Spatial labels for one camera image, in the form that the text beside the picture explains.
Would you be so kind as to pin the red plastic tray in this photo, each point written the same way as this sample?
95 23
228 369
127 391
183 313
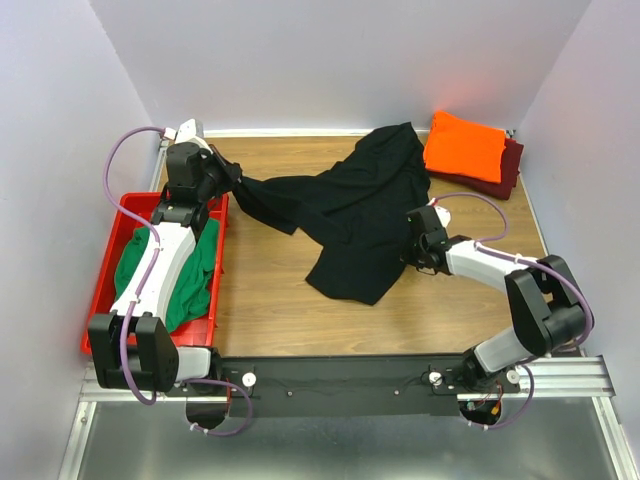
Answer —
197 332

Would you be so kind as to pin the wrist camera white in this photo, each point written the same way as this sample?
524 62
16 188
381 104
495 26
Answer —
189 131
442 213

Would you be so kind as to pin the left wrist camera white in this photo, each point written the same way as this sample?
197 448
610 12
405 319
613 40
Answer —
189 131

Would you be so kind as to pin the aluminium frame rail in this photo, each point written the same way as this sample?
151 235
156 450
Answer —
557 377

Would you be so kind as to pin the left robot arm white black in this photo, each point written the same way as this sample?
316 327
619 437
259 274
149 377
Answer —
130 344

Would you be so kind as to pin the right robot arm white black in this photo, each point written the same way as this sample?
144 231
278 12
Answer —
548 310

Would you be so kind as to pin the dark red folded t shirt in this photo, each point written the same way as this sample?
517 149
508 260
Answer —
510 169

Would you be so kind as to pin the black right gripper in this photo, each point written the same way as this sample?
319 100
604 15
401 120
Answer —
409 258

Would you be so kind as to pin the green crumpled t shirt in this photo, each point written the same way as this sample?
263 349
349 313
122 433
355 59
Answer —
190 297

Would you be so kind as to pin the black t shirt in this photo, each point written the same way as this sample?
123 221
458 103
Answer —
356 211

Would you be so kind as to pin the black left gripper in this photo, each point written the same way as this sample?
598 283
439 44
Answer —
232 171

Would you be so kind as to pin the orange folded t shirt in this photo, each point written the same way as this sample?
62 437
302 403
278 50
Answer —
459 147

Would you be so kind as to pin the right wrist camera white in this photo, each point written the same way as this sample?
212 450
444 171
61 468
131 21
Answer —
442 213

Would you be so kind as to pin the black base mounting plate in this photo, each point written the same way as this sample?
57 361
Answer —
341 386

